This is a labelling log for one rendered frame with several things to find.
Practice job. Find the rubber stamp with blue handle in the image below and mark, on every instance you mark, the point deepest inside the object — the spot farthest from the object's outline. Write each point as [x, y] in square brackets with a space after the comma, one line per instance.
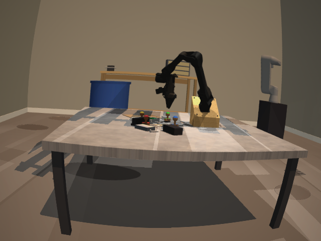
[175, 118]

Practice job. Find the brown rubber stamp with red ends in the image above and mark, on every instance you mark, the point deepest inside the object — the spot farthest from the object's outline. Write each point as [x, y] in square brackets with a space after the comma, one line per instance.
[146, 118]

